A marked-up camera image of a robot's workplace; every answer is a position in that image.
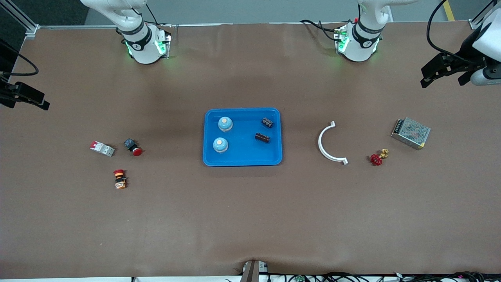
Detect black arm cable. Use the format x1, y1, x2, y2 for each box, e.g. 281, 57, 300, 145
426, 0, 476, 63
0, 39, 39, 77

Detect black left base cables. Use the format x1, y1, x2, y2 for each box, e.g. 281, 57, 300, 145
300, 19, 342, 42

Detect aluminium corner bracket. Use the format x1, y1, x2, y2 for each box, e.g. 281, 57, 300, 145
469, 0, 496, 30

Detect brass valve with red handwheel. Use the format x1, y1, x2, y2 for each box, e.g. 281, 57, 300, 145
370, 148, 389, 166

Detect white curved plastic bracket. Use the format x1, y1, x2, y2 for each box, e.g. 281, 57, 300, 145
317, 121, 349, 165

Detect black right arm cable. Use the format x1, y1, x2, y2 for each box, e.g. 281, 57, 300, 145
0, 39, 39, 77

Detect red and yellow emergency button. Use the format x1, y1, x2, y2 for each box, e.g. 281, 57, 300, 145
113, 169, 128, 190

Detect white and red circuit breaker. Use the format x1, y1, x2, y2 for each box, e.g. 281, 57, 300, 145
90, 141, 115, 157

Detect blue plastic tray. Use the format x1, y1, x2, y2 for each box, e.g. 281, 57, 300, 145
202, 107, 283, 167

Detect metal mesh power supply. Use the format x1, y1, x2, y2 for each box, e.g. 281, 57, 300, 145
391, 117, 431, 150

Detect aluminium frame rail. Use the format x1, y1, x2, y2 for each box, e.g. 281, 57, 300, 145
0, 0, 122, 39

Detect black right base cable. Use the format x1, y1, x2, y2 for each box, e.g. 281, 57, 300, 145
145, 2, 173, 29

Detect brown camera mount post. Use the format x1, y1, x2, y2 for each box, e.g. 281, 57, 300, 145
240, 260, 269, 282

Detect black switch with red button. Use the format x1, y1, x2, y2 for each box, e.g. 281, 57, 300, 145
124, 138, 143, 157

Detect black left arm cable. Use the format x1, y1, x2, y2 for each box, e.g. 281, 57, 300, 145
426, 0, 476, 63

